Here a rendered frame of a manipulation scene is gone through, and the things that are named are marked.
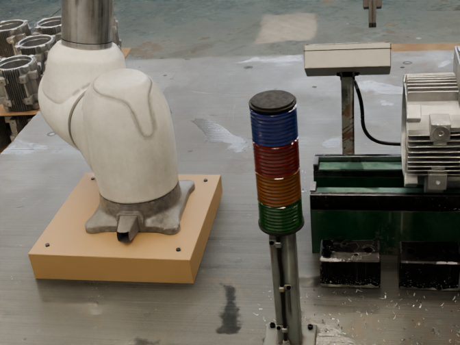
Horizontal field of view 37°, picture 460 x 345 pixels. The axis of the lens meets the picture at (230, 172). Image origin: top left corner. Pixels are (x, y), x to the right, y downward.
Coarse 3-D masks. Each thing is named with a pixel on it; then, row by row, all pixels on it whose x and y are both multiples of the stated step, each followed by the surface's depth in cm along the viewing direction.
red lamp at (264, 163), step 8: (256, 144) 88; (288, 144) 87; (296, 144) 88; (256, 152) 88; (264, 152) 87; (272, 152) 87; (280, 152) 87; (288, 152) 87; (296, 152) 88; (256, 160) 89; (264, 160) 88; (272, 160) 87; (280, 160) 87; (288, 160) 88; (296, 160) 89; (256, 168) 90; (264, 168) 88; (272, 168) 88; (280, 168) 88; (288, 168) 88; (296, 168) 89; (272, 176) 88; (280, 176) 88
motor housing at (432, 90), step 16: (416, 80) 113; (432, 80) 113; (448, 80) 111; (416, 96) 111; (432, 96) 110; (448, 96) 110; (432, 112) 110; (448, 112) 109; (416, 128) 110; (416, 144) 110; (432, 144) 109; (448, 144) 109; (416, 160) 111; (432, 160) 110; (448, 160) 110; (448, 176) 112
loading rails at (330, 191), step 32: (320, 160) 131; (352, 160) 130; (384, 160) 129; (320, 192) 120; (352, 192) 119; (384, 192) 118; (416, 192) 117; (448, 192) 118; (320, 224) 122; (352, 224) 121; (384, 224) 120; (416, 224) 119; (448, 224) 118
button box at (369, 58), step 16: (304, 48) 138; (320, 48) 137; (336, 48) 137; (352, 48) 136; (368, 48) 136; (384, 48) 135; (304, 64) 138; (320, 64) 137; (336, 64) 137; (352, 64) 136; (368, 64) 135; (384, 64) 135
